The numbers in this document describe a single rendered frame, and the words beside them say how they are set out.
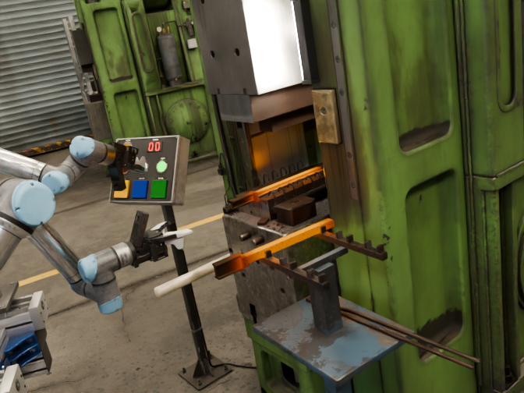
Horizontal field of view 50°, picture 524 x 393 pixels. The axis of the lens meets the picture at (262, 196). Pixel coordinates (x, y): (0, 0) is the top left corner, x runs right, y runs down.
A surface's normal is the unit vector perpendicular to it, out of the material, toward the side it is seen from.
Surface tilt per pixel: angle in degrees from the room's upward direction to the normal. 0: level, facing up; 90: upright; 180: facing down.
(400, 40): 89
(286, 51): 90
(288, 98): 90
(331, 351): 0
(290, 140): 90
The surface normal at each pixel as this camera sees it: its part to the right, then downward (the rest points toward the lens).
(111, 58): 0.36, 0.22
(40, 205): 0.77, 0.00
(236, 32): -0.78, 0.32
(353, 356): -0.17, -0.94
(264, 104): 0.61, 0.15
